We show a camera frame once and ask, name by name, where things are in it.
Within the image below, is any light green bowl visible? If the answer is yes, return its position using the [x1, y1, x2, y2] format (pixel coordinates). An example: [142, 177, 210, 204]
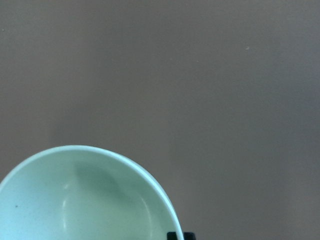
[0, 145, 184, 240]

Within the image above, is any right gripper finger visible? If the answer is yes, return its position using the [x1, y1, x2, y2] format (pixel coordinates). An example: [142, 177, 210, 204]
[167, 232, 196, 240]

